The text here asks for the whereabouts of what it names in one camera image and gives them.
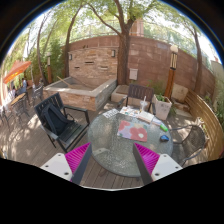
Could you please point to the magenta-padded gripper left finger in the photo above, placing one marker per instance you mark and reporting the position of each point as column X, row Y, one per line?
column 56, row 165

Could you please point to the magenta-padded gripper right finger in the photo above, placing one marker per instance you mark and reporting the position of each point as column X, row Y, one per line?
column 165, row 165

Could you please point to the black metal armchair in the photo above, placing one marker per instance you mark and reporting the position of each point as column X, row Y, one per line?
column 71, row 131

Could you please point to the grey wicker armchair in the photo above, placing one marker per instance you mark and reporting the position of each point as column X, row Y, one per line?
column 196, row 136

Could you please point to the blue and white flat box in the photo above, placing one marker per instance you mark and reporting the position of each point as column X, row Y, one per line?
column 156, row 121

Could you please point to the black backpack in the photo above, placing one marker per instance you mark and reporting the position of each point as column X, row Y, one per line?
column 55, row 120

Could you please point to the white square concrete planter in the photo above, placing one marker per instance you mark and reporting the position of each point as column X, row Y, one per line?
column 162, row 108

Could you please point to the colourful printed magazine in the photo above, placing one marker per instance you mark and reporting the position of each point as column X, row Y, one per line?
column 128, row 111

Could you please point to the wooden slatted fence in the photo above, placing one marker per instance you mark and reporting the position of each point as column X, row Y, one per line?
column 203, row 111

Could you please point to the group of dark patio chairs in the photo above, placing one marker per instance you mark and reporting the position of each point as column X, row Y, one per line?
column 20, row 108

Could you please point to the beige stone block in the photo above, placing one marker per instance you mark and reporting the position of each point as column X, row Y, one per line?
column 180, row 92

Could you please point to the white number plate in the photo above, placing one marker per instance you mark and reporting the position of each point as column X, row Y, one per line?
column 110, row 114

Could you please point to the raised stone basin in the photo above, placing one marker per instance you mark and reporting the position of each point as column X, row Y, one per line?
column 83, row 95

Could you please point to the dark wooden slatted chair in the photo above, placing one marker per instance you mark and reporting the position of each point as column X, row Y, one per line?
column 140, row 91

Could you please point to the person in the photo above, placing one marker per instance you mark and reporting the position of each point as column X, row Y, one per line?
column 23, row 87

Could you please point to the orange patio umbrella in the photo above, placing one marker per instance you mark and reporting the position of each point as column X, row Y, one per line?
column 16, row 70

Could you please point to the slim leaning tree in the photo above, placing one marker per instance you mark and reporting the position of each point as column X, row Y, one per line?
column 197, row 60

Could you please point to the thin curved tree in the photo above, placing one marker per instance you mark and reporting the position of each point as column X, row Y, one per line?
column 67, row 50

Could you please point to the large forked tree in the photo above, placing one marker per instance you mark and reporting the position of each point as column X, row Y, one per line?
column 123, row 56

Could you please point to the tall wooden lamp post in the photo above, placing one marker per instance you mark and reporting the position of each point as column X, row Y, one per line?
column 171, row 76

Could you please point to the short wooden lamp post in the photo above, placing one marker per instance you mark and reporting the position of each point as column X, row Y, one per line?
column 49, row 70

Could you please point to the white wall utility box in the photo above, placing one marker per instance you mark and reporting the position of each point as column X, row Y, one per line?
column 133, row 74

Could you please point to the black wall lamp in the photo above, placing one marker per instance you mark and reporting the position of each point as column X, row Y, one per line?
column 113, row 53
column 70, row 56

